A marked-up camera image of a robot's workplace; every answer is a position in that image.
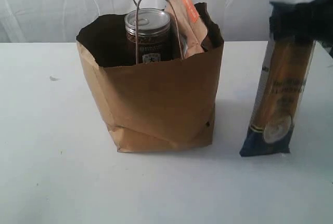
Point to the brown orange snack pouch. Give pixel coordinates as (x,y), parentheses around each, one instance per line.
(190,25)

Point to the spaghetti package dark blue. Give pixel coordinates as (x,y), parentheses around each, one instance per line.
(280,89)

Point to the brown paper shopping bag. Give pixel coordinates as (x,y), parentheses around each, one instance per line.
(156,106)

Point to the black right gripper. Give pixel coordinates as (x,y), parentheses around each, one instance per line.
(311,20)

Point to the clear can with pull-tab lid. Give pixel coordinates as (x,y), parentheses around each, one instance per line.
(148,33)

